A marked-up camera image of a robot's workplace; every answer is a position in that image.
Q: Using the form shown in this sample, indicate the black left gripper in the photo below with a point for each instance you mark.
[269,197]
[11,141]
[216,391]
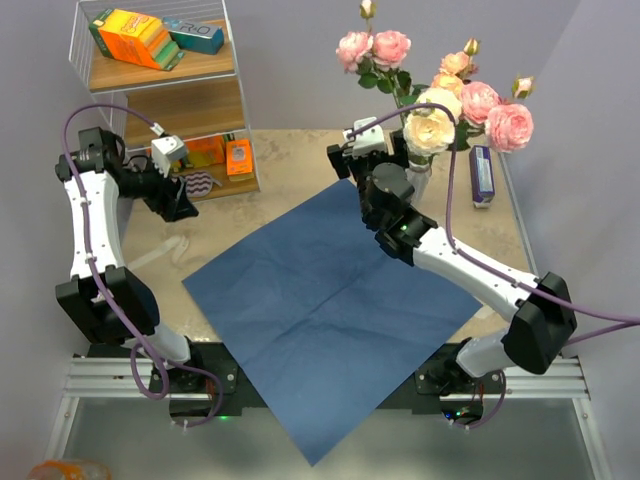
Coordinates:
[170,200]

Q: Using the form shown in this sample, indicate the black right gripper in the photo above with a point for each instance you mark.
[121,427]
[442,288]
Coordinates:
[346,163]

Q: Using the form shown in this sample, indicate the pink white rose stem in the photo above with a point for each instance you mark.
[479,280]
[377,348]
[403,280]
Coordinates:
[428,132]

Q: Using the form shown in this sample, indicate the peach rose stem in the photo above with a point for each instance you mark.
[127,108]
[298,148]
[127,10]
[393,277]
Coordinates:
[456,69]

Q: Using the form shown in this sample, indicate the beige ribbon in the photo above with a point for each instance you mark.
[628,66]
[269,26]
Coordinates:
[174,247]

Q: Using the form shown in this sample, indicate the blue wrapping paper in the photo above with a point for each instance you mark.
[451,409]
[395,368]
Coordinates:
[325,325]

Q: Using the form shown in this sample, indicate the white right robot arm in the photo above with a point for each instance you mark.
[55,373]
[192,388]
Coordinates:
[538,328]

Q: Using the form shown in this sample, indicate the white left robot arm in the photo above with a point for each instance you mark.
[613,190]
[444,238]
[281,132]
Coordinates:
[107,302]

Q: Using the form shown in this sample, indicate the white ribbed ceramic vase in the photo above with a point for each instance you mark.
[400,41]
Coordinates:
[418,173]

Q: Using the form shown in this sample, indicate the purple wavy striped cloth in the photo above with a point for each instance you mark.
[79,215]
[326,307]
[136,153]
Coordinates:
[201,185]

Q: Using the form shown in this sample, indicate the orange box bottom middle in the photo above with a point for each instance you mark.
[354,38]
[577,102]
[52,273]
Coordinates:
[206,151]

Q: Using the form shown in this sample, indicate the orange box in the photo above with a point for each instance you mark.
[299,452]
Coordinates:
[206,151]
[239,160]

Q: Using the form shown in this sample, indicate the purple rectangular box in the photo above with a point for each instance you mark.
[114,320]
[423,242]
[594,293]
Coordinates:
[482,178]

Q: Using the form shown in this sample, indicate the orange sponge pack top shelf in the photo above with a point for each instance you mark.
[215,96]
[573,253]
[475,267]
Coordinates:
[135,38]

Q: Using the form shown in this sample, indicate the orange box bottom right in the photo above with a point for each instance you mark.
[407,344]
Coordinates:
[239,160]

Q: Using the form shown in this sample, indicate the teal toothpaste box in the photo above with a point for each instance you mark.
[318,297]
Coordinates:
[194,36]

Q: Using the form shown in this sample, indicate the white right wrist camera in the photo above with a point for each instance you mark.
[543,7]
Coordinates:
[370,140]

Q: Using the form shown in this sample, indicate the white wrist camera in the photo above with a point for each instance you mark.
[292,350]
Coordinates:
[370,140]
[165,151]

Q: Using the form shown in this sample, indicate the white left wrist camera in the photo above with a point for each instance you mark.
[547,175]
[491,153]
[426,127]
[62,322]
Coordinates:
[165,151]

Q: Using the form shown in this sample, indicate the white wire wooden shelf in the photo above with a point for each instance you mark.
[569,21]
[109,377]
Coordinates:
[200,98]

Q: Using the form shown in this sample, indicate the aluminium frame rail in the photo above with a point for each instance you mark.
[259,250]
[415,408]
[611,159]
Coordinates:
[532,432]

